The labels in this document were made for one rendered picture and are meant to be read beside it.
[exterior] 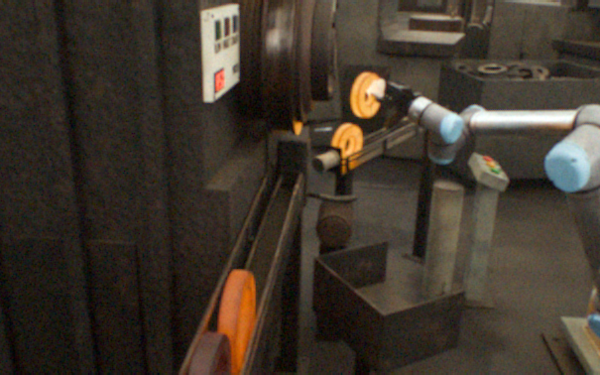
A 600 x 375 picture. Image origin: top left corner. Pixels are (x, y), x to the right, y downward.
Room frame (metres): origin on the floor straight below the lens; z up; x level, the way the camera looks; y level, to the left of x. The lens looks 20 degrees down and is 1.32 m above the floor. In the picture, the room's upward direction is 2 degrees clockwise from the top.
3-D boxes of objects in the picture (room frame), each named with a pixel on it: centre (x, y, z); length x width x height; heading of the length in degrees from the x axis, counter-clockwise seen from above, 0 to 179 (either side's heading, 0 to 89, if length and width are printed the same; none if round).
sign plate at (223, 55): (1.33, 0.18, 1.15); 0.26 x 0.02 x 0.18; 174
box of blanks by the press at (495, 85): (3.95, -1.51, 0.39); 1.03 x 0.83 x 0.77; 99
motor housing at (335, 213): (1.97, -0.14, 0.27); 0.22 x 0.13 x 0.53; 174
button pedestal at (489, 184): (2.25, -0.77, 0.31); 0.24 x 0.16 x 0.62; 174
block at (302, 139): (1.89, 0.02, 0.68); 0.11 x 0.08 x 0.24; 84
